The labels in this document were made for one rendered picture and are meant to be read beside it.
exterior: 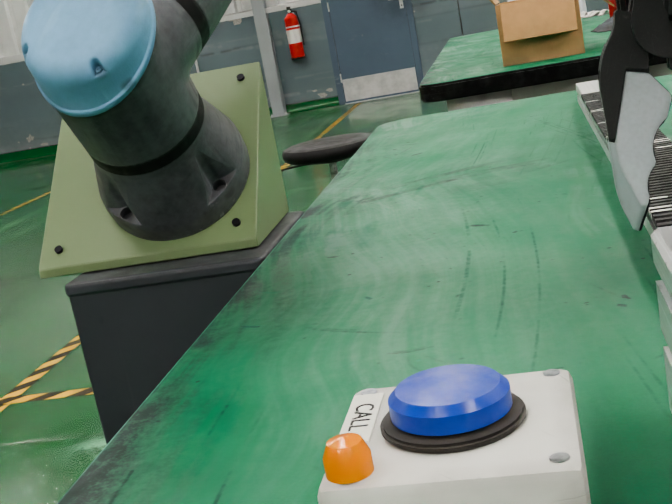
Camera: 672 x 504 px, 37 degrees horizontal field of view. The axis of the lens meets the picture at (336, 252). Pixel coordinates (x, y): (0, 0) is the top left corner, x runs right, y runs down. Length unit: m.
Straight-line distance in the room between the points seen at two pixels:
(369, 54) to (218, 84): 10.37
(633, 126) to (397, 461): 0.32
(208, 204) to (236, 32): 10.80
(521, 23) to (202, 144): 1.67
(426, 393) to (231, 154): 0.65
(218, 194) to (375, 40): 10.49
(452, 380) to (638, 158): 0.28
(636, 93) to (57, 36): 0.47
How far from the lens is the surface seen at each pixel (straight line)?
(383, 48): 11.41
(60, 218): 1.04
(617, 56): 0.57
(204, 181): 0.93
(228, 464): 0.48
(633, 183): 0.58
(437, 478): 0.30
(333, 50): 11.47
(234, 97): 1.05
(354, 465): 0.30
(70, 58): 0.83
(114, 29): 0.83
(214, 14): 0.91
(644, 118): 0.58
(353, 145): 3.45
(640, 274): 0.67
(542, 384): 0.35
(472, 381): 0.33
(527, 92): 2.51
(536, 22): 2.52
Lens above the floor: 0.97
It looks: 13 degrees down
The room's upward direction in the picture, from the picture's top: 11 degrees counter-clockwise
